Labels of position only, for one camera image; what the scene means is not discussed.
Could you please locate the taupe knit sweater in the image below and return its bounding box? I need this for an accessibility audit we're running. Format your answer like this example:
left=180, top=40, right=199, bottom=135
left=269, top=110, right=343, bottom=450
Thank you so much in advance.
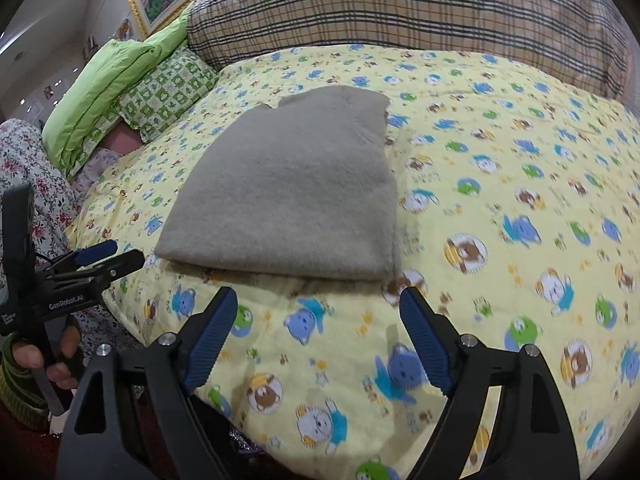
left=155, top=86, right=400, bottom=282

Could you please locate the left hand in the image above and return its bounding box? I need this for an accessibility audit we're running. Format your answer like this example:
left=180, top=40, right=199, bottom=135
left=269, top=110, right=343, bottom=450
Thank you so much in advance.
left=8, top=324, right=84, bottom=391

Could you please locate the floral fabric bedding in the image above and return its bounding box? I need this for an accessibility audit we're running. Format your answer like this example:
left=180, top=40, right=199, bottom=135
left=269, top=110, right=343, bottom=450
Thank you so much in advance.
left=1, top=118, right=80, bottom=259

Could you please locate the pink cloth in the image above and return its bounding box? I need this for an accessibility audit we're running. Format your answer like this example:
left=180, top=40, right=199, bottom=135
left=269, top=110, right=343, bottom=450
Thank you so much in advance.
left=100, top=120, right=143, bottom=156

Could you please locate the bright green pillow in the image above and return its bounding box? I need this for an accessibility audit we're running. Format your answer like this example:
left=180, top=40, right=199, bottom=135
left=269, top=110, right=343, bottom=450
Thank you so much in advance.
left=42, top=10, right=189, bottom=179

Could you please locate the green patterned pillow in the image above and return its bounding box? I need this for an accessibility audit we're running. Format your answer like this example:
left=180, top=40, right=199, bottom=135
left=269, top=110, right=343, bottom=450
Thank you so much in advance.
left=116, top=44, right=218, bottom=143

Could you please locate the yellow cartoon bear bedsheet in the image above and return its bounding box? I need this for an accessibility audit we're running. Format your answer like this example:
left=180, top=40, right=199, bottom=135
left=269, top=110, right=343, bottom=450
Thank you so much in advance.
left=68, top=44, right=639, bottom=479

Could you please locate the plaid brown quilt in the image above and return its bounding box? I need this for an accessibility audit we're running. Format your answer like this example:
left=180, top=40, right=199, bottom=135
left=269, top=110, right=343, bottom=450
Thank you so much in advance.
left=186, top=0, right=639, bottom=106

